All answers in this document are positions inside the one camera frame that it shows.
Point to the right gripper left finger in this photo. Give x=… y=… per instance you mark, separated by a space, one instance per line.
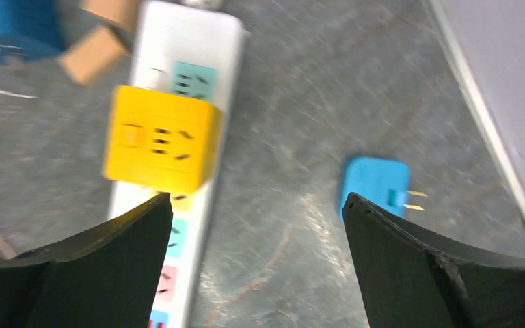
x=106 y=276

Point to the long white power strip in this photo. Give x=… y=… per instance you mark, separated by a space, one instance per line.
x=187 y=51

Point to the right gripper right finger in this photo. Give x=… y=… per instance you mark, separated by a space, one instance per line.
x=410 y=276

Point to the yellow cube adapter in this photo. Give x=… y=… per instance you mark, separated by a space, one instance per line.
x=161 y=140

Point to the wooden block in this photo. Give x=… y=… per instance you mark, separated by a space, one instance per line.
x=120 y=13
x=94 y=54

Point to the light blue adapter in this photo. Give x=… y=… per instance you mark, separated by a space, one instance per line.
x=384 y=182

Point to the dark blue cube adapter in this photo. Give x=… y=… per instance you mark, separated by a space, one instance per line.
x=30 y=30

